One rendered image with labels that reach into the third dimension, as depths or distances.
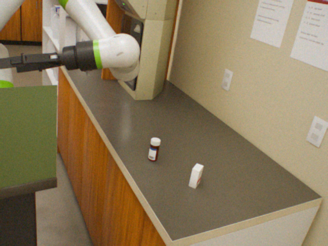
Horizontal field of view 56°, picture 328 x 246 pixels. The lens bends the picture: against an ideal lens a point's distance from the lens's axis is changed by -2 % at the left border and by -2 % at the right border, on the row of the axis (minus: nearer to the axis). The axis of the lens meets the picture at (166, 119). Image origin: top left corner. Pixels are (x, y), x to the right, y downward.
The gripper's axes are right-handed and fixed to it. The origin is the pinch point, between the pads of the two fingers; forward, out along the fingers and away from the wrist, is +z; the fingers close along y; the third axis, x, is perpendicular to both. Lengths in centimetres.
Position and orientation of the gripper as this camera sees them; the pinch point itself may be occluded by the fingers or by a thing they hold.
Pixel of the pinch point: (12, 65)
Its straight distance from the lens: 109.2
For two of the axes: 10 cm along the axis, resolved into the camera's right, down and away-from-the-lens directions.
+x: -1.4, -9.9, -0.8
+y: -1.0, -0.7, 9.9
